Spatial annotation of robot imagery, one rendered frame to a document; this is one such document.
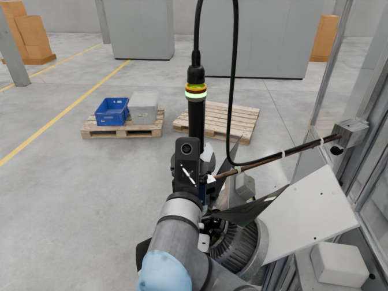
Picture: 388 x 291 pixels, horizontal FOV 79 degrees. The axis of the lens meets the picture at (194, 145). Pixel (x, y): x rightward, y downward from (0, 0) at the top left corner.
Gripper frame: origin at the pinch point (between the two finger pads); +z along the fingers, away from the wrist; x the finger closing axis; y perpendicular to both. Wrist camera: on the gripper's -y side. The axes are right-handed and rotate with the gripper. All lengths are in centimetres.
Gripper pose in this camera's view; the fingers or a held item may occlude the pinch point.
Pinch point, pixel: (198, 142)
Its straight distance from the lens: 58.9
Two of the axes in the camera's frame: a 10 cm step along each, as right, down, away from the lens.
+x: 9.9, 0.9, -1.3
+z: 1.6, -5.5, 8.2
